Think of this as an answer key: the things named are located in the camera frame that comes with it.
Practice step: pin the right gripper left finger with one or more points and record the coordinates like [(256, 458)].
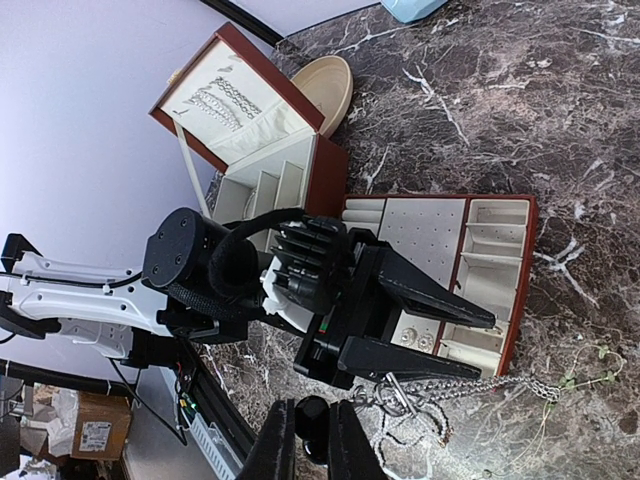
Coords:
[(273, 456)]

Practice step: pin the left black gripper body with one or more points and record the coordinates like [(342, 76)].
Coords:
[(211, 276)]

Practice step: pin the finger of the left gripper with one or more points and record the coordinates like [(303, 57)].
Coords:
[(420, 295), (373, 359)]

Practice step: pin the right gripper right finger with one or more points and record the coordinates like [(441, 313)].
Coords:
[(350, 455)]

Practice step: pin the small red jewelry tray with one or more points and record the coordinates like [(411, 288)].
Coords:
[(479, 247)]

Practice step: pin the large red jewelry box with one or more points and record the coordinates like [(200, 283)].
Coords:
[(249, 137)]

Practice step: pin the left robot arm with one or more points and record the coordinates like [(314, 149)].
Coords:
[(115, 312)]

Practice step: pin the cardboard box in background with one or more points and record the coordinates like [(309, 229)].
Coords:
[(101, 428)]

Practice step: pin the beige plate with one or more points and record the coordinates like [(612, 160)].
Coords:
[(328, 84)]

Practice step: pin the light blue faceted cup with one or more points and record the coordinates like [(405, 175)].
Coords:
[(409, 11)]

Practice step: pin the white cable duct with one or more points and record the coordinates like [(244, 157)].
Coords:
[(215, 448)]

